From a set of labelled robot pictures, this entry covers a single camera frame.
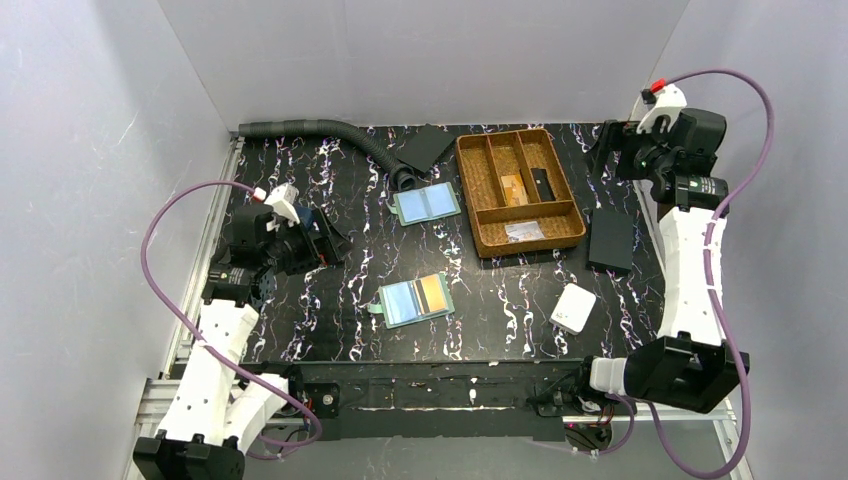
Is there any black VIP credit card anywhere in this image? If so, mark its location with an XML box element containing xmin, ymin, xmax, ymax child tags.
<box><xmin>530</xmin><ymin>168</ymin><xmax>556</xmax><ymax>202</ymax></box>

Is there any mint green card holder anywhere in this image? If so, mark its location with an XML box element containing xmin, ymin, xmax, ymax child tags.
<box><xmin>367</xmin><ymin>273</ymin><xmax>455</xmax><ymax>329</ymax></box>

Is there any white VIP credit card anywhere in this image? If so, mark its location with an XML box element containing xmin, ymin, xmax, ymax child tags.
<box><xmin>504</xmin><ymin>220</ymin><xmax>545</xmax><ymax>243</ymax></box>

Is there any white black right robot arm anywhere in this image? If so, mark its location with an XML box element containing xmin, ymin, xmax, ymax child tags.
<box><xmin>573</xmin><ymin>108</ymin><xmax>750</xmax><ymax>413</ymax></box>

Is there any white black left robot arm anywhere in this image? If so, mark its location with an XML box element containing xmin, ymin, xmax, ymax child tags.
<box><xmin>132</xmin><ymin>201</ymin><xmax>350</xmax><ymax>479</ymax></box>

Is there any orange card in tray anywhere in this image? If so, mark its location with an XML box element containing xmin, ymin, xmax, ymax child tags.
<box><xmin>500</xmin><ymin>174</ymin><xmax>529</xmax><ymax>207</ymax></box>

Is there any open mint card holder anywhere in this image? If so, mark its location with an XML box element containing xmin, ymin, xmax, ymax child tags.
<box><xmin>389</xmin><ymin>183</ymin><xmax>461</xmax><ymax>226</ymax></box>

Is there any navy blue wallet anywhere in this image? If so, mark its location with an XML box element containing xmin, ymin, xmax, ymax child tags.
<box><xmin>294</xmin><ymin>205</ymin><xmax>315</xmax><ymax>232</ymax></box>

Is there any black flat wallet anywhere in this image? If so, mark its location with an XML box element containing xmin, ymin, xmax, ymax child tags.
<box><xmin>587</xmin><ymin>209</ymin><xmax>635</xmax><ymax>275</ymax></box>

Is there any wicker divided tray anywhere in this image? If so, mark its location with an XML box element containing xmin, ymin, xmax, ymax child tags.
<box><xmin>455</xmin><ymin>129</ymin><xmax>587</xmax><ymax>258</ymax></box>

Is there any black flat pad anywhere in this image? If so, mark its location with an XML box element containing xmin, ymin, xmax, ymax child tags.
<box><xmin>396</xmin><ymin>124</ymin><xmax>456</xmax><ymax>175</ymax></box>

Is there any white rectangular box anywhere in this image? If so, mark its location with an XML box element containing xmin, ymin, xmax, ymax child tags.
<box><xmin>549</xmin><ymin>283</ymin><xmax>597</xmax><ymax>335</ymax></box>

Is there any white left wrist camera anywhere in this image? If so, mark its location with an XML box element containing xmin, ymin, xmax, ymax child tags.
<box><xmin>251</xmin><ymin>183</ymin><xmax>301</xmax><ymax>226</ymax></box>

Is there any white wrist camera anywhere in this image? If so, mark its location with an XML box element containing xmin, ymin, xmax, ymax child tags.
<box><xmin>636</xmin><ymin>78</ymin><xmax>688</xmax><ymax>135</ymax></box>
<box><xmin>251</xmin><ymin>183</ymin><xmax>301</xmax><ymax>226</ymax></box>

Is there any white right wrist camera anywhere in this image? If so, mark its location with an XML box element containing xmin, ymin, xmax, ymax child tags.
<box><xmin>636</xmin><ymin>78</ymin><xmax>688</xmax><ymax>135</ymax></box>

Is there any grey corrugated hose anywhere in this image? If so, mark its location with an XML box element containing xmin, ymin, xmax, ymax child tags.
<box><xmin>238</xmin><ymin>119</ymin><xmax>420</xmax><ymax>193</ymax></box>

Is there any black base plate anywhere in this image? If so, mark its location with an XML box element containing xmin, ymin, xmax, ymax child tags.
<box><xmin>244</xmin><ymin>360</ymin><xmax>629</xmax><ymax>442</ymax></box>

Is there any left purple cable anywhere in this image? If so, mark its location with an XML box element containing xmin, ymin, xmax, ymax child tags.
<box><xmin>140</xmin><ymin>181</ymin><xmax>325</xmax><ymax>462</ymax></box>

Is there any purple cable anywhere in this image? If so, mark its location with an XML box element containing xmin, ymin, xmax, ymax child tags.
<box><xmin>596</xmin><ymin>68</ymin><xmax>775</xmax><ymax>480</ymax></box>
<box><xmin>140</xmin><ymin>181</ymin><xmax>325</xmax><ymax>462</ymax></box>

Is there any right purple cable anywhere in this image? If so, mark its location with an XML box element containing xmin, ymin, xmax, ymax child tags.
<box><xmin>596</xmin><ymin>68</ymin><xmax>775</xmax><ymax>480</ymax></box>

